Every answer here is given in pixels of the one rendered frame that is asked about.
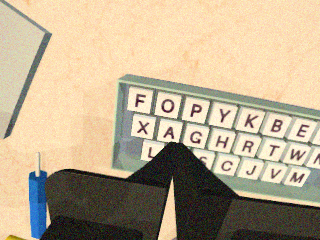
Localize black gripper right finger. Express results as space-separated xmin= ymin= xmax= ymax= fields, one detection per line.
xmin=173 ymin=143 xmax=320 ymax=240

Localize beige flat rectangular slab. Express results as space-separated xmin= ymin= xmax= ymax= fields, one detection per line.
xmin=0 ymin=0 xmax=52 ymax=140

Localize blue stylus with grey tip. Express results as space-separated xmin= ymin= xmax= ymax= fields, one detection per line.
xmin=28 ymin=152 xmax=48 ymax=239

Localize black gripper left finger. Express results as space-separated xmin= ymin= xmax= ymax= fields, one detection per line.
xmin=45 ymin=141 xmax=178 ymax=240

